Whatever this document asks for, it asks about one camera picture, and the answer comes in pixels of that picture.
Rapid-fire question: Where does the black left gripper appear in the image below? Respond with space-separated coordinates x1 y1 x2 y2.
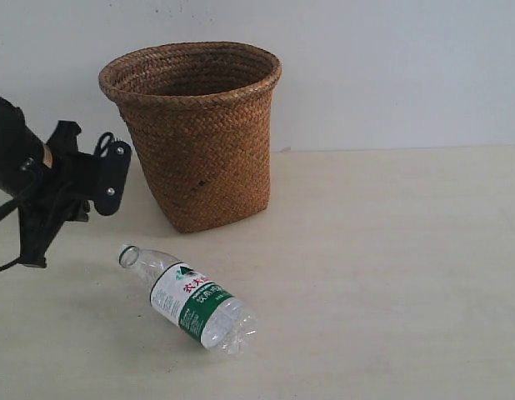
18 120 91 268

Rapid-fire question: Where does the clear plastic water bottle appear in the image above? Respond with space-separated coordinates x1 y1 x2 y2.
117 244 258 355

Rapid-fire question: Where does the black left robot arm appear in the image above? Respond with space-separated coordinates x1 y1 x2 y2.
0 96 91 272

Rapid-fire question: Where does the brown woven wicker basket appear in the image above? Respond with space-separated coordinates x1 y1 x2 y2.
98 41 282 233

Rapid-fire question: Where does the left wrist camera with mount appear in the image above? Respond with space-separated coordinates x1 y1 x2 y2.
92 132 133 216

